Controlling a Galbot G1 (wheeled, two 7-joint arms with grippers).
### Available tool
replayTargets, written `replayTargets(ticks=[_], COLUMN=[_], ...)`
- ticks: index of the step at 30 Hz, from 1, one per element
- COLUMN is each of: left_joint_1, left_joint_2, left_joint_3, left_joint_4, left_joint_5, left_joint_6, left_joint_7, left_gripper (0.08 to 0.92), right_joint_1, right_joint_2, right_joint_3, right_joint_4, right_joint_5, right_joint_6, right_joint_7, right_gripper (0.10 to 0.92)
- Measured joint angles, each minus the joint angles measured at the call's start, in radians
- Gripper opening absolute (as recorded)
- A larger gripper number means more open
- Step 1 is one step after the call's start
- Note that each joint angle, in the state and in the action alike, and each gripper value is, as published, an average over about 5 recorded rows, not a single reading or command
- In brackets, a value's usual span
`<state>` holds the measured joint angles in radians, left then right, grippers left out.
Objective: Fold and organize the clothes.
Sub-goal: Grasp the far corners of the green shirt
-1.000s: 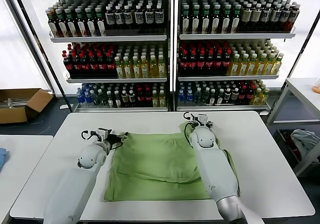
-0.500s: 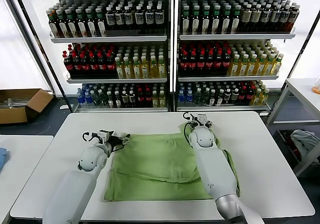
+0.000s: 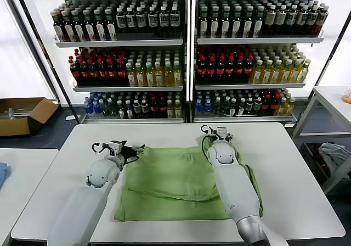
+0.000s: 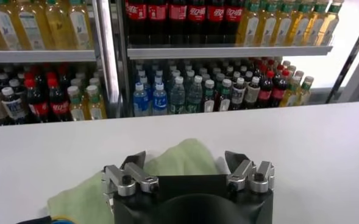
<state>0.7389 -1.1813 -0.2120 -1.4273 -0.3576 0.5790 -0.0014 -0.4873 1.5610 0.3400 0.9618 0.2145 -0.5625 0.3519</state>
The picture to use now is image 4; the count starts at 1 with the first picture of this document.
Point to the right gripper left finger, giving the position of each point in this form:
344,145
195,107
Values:
127,179

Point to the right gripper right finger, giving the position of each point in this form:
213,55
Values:
252,178

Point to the green polo shirt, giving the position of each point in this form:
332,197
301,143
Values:
182,158

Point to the small yellow tea bottle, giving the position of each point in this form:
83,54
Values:
77,112
96,111
304,94
290,94

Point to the small blue drink bottle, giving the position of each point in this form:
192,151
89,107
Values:
141,103
160,102

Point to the small cola bottle red cap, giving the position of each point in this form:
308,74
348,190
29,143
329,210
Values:
58,106
39,108
278,92
265,94

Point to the small clear green bottle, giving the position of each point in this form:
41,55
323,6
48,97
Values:
177,97
194,95

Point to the grey metal shelf unit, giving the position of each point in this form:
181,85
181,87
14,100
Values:
228,51
39,56

